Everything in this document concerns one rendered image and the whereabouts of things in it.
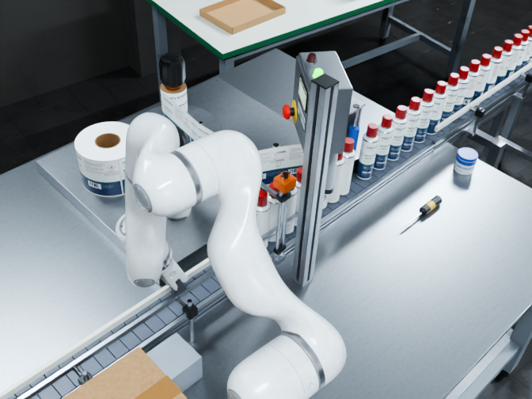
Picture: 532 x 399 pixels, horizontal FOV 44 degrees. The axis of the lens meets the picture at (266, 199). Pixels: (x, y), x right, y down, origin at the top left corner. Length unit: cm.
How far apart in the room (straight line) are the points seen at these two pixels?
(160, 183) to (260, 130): 133
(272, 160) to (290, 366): 97
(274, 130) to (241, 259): 130
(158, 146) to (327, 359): 47
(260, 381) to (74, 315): 85
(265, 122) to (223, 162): 131
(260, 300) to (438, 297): 92
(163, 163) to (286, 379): 42
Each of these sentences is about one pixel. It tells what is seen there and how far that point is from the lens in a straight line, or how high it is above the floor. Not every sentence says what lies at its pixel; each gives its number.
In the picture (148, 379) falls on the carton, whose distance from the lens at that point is 137.
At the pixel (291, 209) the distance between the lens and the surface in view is 189.
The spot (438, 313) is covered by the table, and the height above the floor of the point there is 83.
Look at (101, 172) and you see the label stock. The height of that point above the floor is 98.
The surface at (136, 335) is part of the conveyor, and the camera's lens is 174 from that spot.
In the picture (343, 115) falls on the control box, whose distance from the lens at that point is 154.
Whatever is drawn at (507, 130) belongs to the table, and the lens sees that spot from 375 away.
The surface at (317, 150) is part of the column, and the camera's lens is 155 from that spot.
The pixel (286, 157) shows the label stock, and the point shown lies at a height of 102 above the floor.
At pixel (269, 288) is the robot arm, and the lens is 112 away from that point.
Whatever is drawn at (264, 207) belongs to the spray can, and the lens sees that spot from 180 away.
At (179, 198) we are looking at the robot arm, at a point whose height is 156.
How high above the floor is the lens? 227
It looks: 42 degrees down
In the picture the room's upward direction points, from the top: 3 degrees clockwise
